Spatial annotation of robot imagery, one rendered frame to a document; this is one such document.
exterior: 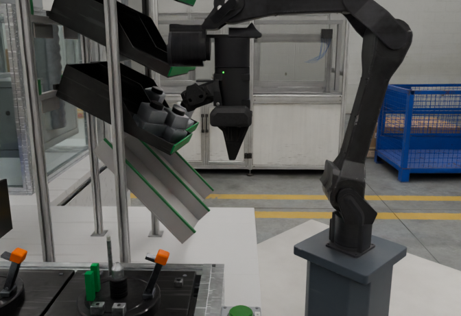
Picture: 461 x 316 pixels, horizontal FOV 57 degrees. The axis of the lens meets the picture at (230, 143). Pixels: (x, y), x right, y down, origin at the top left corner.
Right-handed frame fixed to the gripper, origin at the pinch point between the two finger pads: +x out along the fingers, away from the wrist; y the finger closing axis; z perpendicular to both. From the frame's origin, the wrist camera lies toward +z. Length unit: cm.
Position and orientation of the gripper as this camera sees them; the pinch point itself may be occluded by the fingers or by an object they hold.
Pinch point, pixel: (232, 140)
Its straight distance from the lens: 72.5
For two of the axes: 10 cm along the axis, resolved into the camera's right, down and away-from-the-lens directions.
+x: 0.0, 9.8, 2.2
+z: -10.0, -0.1, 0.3
